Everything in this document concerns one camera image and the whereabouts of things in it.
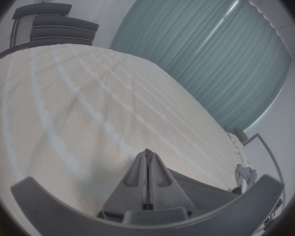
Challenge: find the white printed pillow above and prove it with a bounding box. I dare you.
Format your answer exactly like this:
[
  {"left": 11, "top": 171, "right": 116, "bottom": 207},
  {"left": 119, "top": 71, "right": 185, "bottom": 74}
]
[{"left": 225, "top": 130, "right": 251, "bottom": 169}]

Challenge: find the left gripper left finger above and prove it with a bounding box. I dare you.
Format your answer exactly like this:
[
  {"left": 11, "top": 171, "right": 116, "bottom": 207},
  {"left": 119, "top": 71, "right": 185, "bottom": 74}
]
[{"left": 102, "top": 151, "right": 148, "bottom": 219}]

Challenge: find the blue-green curtain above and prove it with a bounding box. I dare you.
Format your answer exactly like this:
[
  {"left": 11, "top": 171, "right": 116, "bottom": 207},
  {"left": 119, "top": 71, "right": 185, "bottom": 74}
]
[
  {"left": 109, "top": 0, "right": 240, "bottom": 66},
  {"left": 167, "top": 0, "right": 292, "bottom": 132}
]

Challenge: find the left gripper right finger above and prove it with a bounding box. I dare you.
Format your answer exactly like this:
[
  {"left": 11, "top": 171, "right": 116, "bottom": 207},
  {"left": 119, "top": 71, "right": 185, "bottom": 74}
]
[{"left": 149, "top": 152, "right": 195, "bottom": 216}]

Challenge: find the bed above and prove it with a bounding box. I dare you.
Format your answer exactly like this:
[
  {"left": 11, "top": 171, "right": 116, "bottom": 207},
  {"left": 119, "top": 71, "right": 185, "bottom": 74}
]
[{"left": 0, "top": 43, "right": 284, "bottom": 221}]

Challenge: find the black T-shirt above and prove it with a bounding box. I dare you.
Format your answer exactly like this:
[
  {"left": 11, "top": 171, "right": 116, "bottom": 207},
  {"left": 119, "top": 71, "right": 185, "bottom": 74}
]
[{"left": 144, "top": 149, "right": 239, "bottom": 206}]

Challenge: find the grey bedside table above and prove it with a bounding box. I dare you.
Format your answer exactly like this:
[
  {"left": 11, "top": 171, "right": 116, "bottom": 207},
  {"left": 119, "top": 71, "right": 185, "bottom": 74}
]
[{"left": 223, "top": 126, "right": 245, "bottom": 141}]

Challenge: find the black chest of drawers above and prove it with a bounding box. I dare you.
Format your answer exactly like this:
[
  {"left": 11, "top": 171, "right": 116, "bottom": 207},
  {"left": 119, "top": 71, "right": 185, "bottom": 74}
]
[{"left": 9, "top": 3, "right": 99, "bottom": 49}]

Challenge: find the pile of clothes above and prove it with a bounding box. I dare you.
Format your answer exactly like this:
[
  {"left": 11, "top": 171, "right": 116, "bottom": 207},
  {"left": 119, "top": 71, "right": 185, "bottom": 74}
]
[{"left": 232, "top": 164, "right": 258, "bottom": 196}]

